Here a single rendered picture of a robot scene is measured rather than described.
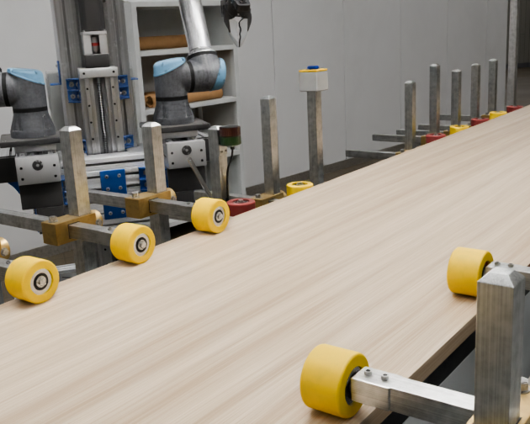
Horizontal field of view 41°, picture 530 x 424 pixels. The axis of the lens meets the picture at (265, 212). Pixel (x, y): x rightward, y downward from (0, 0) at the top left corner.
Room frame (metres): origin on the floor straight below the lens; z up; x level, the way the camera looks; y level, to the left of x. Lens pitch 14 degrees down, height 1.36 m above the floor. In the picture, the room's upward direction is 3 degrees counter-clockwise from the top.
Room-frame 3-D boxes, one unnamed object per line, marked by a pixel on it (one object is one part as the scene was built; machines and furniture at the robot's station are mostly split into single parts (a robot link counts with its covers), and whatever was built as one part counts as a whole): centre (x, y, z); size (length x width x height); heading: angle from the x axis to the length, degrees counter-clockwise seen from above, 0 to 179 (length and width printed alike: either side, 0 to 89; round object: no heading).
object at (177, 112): (2.65, 0.32, 1.09); 0.15 x 0.15 x 0.10
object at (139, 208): (1.78, 0.29, 0.95); 0.13 x 0.06 x 0.05; 143
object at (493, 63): (3.80, -1.23, 0.90); 0.03 x 0.03 x 0.48; 53
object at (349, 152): (3.00, -0.55, 0.80); 0.43 x 0.03 x 0.04; 53
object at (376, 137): (3.20, -0.70, 0.84); 0.43 x 0.03 x 0.04; 53
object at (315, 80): (2.40, -0.18, 1.18); 0.07 x 0.07 x 0.08; 53
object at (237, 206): (1.90, 0.06, 0.85); 0.08 x 0.08 x 0.11
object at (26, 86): (2.50, 0.80, 1.20); 0.13 x 0.12 x 0.14; 100
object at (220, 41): (4.98, 0.60, 0.78); 0.90 x 0.45 x 1.55; 138
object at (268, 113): (2.20, -0.03, 0.92); 0.03 x 0.03 x 0.48; 53
